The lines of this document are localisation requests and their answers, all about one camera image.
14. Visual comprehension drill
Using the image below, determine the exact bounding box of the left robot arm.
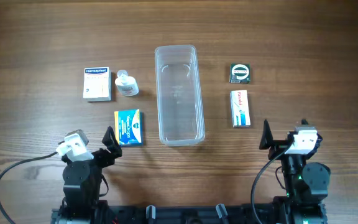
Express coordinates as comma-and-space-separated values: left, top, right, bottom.
50, 126, 122, 224

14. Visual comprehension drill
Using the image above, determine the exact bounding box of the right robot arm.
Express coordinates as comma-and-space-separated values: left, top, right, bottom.
251, 119, 331, 224

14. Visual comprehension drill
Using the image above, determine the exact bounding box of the white Panadol box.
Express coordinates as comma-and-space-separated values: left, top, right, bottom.
230, 90, 251, 128

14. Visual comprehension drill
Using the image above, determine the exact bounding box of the blue yellow VapoDrops box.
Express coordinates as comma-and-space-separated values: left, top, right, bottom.
114, 109, 143, 147

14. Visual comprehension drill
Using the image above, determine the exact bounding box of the clear plastic container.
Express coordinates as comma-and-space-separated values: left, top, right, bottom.
155, 45, 205, 147

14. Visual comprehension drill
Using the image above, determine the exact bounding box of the small white sanitizer bottle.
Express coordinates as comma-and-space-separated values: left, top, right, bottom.
114, 70, 139, 96

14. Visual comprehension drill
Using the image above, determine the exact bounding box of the white Hansaplast plaster box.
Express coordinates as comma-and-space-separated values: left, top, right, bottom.
83, 67, 111, 101

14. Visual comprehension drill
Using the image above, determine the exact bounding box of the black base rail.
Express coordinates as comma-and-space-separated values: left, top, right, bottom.
50, 203, 328, 224

